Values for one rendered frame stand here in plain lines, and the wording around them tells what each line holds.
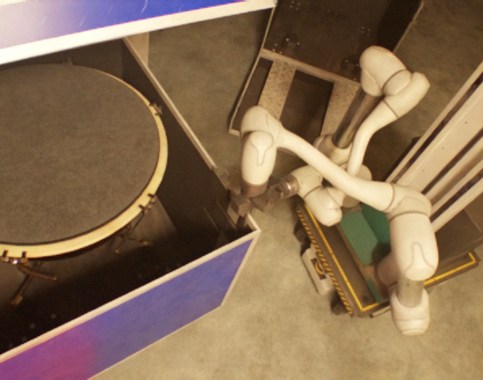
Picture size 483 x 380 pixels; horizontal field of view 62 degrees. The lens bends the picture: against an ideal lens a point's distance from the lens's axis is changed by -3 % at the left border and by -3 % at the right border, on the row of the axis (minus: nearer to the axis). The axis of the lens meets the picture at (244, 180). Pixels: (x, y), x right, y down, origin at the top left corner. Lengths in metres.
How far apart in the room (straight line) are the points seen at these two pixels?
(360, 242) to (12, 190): 1.61
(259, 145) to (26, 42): 0.67
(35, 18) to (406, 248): 1.16
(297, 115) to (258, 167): 2.03
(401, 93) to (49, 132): 1.34
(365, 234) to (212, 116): 1.42
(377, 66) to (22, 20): 1.37
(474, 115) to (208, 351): 1.64
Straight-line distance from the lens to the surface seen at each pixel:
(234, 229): 1.59
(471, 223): 2.12
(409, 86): 1.79
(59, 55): 2.04
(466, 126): 1.89
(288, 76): 3.35
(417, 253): 1.39
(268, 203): 1.32
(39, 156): 1.57
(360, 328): 2.56
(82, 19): 0.86
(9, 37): 0.83
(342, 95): 3.39
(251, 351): 2.31
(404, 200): 1.47
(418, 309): 1.90
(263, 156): 1.21
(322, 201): 1.78
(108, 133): 1.60
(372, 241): 2.29
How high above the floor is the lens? 2.19
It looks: 53 degrees down
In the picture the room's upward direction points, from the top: 20 degrees clockwise
